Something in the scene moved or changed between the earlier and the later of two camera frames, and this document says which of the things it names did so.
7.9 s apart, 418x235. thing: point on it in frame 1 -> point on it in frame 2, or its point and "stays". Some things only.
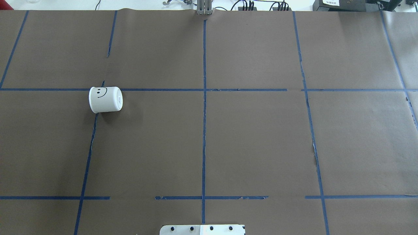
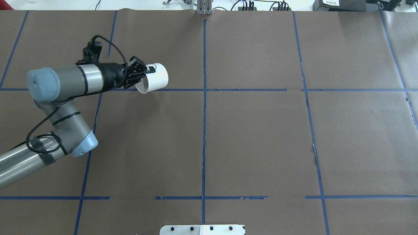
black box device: (339, 5) stays
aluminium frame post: (204, 7) stays
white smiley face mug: (102, 99) -> (153, 81)
